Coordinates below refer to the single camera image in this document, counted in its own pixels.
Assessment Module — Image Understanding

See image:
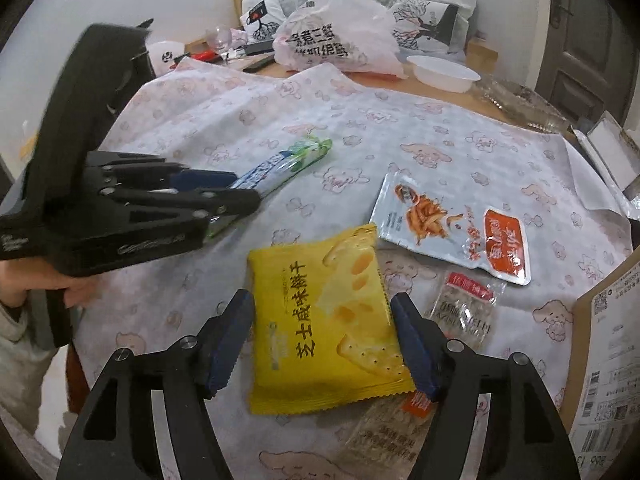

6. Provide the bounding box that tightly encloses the person's left hand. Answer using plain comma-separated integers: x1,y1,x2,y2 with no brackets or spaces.
1,257,101,308

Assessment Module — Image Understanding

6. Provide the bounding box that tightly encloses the silver red spicy strips packet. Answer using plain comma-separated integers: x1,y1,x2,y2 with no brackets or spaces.
370,171,532,286

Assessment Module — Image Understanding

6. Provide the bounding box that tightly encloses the red lid container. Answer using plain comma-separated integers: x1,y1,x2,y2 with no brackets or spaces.
188,50,221,64

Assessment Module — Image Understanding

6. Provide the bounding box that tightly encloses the green blue candy stick packet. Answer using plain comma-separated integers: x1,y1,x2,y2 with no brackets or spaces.
204,134,334,239

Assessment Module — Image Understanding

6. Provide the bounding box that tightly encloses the white printed plastic bag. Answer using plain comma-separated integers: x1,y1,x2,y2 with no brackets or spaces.
272,0,405,78

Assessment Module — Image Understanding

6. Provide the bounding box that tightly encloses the white tree print pillow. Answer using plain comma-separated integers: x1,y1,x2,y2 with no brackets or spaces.
241,0,477,55

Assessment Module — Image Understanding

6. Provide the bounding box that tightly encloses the yellow cheese cracker packet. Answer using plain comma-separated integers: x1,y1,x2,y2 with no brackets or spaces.
248,223,414,415

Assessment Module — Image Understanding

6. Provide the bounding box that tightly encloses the white paper packaging pile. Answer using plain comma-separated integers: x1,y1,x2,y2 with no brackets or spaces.
575,112,639,221

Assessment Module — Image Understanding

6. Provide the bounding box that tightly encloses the brown cardboard box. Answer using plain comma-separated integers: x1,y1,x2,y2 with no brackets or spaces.
560,252,639,479

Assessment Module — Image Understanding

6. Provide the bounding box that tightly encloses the black remote control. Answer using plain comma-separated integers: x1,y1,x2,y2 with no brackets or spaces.
243,54,274,74

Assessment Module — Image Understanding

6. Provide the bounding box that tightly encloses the pink cartoon print tablecloth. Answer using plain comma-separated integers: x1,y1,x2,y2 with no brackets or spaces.
75,61,631,400

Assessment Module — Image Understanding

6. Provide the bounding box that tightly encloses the white black pattern cup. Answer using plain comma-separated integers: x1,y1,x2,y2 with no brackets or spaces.
146,40,186,77

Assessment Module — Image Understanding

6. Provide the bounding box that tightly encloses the white plastic bowl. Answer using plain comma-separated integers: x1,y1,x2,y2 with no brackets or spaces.
407,55,480,93

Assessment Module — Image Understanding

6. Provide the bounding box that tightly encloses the small clear red-top packet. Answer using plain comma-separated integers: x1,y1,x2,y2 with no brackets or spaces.
425,270,506,352

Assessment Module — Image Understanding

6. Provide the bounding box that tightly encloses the clear plastic tray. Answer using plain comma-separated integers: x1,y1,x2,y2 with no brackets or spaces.
472,74,570,134

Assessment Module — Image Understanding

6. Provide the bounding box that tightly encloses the grey sleeve forearm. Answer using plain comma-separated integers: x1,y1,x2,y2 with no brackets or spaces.
1,292,58,434

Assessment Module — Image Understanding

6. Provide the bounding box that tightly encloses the dark brown door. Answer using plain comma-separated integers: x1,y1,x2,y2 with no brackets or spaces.
536,0,639,124

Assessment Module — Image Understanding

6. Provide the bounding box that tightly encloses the wine glass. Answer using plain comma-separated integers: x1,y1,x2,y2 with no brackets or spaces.
205,26,232,62

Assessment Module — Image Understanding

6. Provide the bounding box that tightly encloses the clear brown snack packet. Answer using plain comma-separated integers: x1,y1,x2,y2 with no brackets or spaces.
343,392,435,479

